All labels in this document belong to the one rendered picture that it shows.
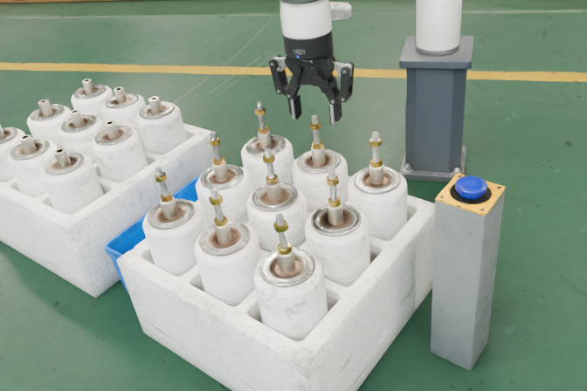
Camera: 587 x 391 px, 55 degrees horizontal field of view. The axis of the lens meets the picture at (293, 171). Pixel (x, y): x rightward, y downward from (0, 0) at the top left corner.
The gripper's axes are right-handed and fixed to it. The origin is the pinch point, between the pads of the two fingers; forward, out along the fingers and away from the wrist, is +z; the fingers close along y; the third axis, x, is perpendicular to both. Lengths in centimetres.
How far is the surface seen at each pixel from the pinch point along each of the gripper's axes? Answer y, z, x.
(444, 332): 25.7, 28.0, -13.2
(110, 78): -117, 36, 64
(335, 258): 10.8, 12.7, -18.5
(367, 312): 15.9, 20.3, -20.0
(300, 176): -1.8, 10.2, -4.5
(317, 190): 1.4, 12.3, -4.6
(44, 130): -65, 12, -4
